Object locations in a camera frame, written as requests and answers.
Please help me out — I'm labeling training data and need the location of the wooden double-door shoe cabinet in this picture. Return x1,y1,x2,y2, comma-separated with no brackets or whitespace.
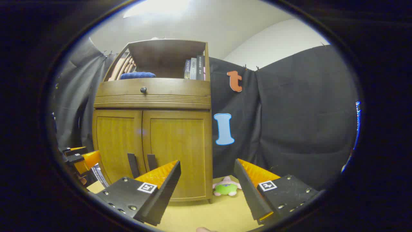
92,39,213,204

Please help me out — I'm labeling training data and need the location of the black backdrop cloth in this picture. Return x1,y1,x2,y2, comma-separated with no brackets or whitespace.
51,37,359,190

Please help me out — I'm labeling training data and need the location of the black upright book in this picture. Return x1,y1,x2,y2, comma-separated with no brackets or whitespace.
196,55,204,81

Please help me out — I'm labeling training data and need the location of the wooden cabinet door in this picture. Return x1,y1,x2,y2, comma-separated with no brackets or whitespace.
93,110,147,186
142,111,213,200

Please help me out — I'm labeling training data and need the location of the pale blue book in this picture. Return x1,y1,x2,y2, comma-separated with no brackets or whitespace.
92,164,110,188

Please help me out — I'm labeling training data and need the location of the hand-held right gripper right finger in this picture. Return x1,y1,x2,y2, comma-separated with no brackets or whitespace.
234,158,319,226

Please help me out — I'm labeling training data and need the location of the black door handle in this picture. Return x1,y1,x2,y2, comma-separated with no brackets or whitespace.
147,154,158,172
127,153,140,179

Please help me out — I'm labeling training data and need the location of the blue folded cloth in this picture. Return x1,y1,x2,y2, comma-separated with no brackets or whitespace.
120,72,157,80

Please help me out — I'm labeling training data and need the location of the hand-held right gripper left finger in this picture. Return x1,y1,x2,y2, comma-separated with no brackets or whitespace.
93,160,182,227

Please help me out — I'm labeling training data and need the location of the green and pink plush toy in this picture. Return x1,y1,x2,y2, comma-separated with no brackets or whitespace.
212,176,242,197

